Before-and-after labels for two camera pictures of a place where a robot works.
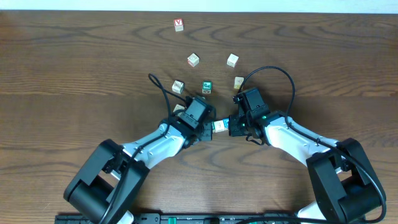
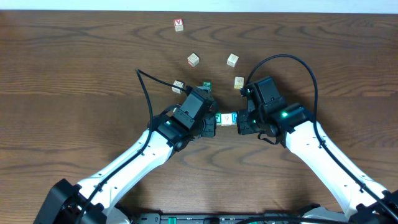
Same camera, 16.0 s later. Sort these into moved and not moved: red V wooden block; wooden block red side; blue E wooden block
Moved: blue E wooden block
Not moved: wooden block red side; red V wooden block
